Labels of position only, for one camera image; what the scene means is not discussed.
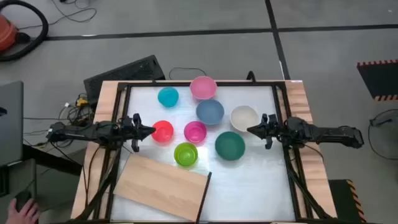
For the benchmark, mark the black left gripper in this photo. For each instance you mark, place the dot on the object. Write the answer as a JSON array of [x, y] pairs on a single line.
[[136, 133]]

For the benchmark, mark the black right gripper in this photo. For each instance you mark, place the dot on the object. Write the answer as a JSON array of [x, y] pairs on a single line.
[[275, 129]]

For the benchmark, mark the small red plastic bowl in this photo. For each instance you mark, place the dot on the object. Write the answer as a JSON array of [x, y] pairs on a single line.
[[163, 131]]

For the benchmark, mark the large white plastic bowl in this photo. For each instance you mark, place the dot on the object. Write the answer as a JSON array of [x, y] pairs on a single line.
[[242, 117]]

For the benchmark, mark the large dark green bowl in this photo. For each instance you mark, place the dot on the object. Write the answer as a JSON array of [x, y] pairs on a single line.
[[230, 145]]

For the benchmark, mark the small cyan plastic bowl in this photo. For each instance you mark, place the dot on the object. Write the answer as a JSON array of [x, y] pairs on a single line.
[[168, 96]]

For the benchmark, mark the small lime green bowl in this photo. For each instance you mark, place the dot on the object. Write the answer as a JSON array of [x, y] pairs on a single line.
[[186, 154]]

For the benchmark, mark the small magenta plastic bowl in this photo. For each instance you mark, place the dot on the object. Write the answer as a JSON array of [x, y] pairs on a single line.
[[195, 132]]

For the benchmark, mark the large blue-grey plastic bowl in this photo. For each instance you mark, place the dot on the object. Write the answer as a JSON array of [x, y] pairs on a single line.
[[210, 112]]

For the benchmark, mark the large pink plastic bowl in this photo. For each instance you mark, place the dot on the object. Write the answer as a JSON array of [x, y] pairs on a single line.
[[203, 87]]

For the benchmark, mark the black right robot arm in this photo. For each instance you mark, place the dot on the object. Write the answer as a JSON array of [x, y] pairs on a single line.
[[326, 133]]

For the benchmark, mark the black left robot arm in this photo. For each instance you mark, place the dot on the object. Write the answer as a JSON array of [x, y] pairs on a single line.
[[81, 133]]

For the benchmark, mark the wooden shelf board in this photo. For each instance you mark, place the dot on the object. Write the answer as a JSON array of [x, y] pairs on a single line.
[[158, 186]]

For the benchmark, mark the black perforated panel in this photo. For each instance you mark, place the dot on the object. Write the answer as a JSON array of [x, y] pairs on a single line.
[[130, 71]]

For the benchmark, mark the yellow connector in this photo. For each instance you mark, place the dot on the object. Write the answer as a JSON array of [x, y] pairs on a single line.
[[81, 101]]

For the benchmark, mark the black desk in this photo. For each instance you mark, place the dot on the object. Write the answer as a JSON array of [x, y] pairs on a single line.
[[53, 160]]

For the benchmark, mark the black hazard-striped floor mat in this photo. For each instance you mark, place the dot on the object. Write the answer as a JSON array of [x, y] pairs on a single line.
[[345, 202], [381, 79]]

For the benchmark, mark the grey laptop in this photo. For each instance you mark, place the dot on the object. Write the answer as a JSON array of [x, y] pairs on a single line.
[[11, 133]]

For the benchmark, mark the black computer mouse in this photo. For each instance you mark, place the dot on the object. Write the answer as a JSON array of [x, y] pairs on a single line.
[[22, 197]]

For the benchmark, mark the person's hand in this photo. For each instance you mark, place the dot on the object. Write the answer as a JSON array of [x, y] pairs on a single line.
[[25, 214]]

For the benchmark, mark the orange vacuum cleaner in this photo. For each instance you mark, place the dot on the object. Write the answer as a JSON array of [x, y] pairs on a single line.
[[6, 34]]

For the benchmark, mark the black metal shelf frame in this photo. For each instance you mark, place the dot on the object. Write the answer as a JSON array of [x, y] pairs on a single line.
[[205, 193]]

